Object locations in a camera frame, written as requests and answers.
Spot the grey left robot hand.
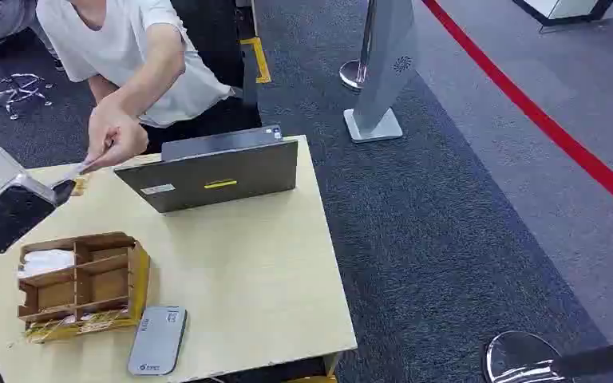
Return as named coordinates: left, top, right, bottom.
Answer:
left=0, top=173, right=89, bottom=256

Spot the person's hand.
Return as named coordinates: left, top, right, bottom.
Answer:
left=85, top=97, right=149, bottom=172

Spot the pale card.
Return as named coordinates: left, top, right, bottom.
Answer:
left=51, top=156, right=101, bottom=187

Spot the chrome office chair base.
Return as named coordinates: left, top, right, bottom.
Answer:
left=0, top=72, right=55, bottom=121

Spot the dark grey laptop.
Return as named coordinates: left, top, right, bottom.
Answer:
left=113, top=124, right=300, bottom=215

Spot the wooden compartment box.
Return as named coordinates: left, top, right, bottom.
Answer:
left=16, top=231, right=152, bottom=344

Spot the grey flat card reader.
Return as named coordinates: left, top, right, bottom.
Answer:
left=127, top=305, right=188, bottom=377

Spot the grey kiosk stand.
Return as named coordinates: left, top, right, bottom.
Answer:
left=342, top=0, right=419, bottom=144

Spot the red barrier belt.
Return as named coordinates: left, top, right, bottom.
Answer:
left=421, top=0, right=613, bottom=222

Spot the white and black furniture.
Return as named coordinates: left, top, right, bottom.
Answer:
left=511, top=0, right=613, bottom=29

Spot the chrome stanchion with black pole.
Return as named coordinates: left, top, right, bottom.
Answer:
left=482, top=330, right=613, bottom=383

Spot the black cabinet with yellow handle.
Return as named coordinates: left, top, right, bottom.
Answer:
left=171, top=0, right=273, bottom=129

